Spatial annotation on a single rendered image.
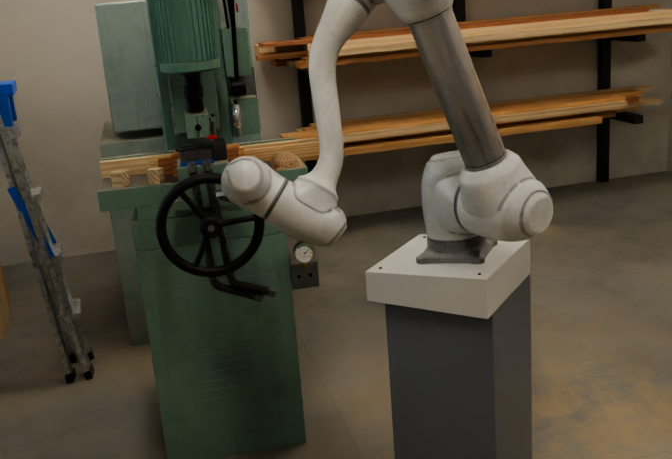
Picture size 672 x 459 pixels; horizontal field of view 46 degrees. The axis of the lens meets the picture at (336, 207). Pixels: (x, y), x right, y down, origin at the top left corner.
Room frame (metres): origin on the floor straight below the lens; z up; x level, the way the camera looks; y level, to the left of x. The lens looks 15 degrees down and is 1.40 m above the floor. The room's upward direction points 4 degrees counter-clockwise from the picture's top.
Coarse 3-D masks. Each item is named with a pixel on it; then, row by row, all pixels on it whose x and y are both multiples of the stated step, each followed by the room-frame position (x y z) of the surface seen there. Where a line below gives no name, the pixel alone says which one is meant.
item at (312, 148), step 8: (296, 144) 2.43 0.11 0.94; (304, 144) 2.42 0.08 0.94; (312, 144) 2.43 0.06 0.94; (248, 152) 2.39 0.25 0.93; (256, 152) 2.40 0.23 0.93; (264, 152) 2.40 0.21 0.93; (272, 152) 2.40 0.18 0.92; (296, 152) 2.42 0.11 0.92; (304, 152) 2.42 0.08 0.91; (312, 152) 2.43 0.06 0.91; (152, 160) 2.35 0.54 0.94; (264, 160) 2.40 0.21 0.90
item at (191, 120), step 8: (184, 112) 2.42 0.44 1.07; (192, 112) 2.39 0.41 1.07; (200, 112) 2.37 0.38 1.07; (192, 120) 2.33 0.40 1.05; (200, 120) 2.33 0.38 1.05; (208, 120) 2.34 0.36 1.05; (192, 128) 2.33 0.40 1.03; (208, 128) 2.33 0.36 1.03; (192, 136) 2.33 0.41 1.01; (200, 136) 2.33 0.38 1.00
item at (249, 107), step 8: (240, 96) 2.60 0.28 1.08; (248, 96) 2.59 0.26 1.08; (240, 104) 2.55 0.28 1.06; (248, 104) 2.55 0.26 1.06; (256, 104) 2.56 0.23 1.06; (248, 112) 2.55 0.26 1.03; (256, 112) 2.56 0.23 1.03; (248, 120) 2.55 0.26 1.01; (256, 120) 2.56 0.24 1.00; (232, 128) 2.55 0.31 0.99; (248, 128) 2.55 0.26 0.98; (256, 128) 2.56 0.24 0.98
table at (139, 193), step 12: (300, 168) 2.26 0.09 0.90; (108, 180) 2.30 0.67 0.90; (132, 180) 2.27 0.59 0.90; (144, 180) 2.26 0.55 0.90; (168, 180) 2.24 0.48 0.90; (108, 192) 2.17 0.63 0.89; (120, 192) 2.17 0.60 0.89; (132, 192) 2.18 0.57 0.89; (144, 192) 2.19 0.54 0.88; (156, 192) 2.19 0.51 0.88; (108, 204) 2.17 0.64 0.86; (120, 204) 2.17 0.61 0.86; (132, 204) 2.18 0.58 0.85; (144, 204) 2.19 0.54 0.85; (156, 204) 2.19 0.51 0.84; (180, 204) 2.11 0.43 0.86; (204, 204) 2.12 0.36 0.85; (228, 204) 2.13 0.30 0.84
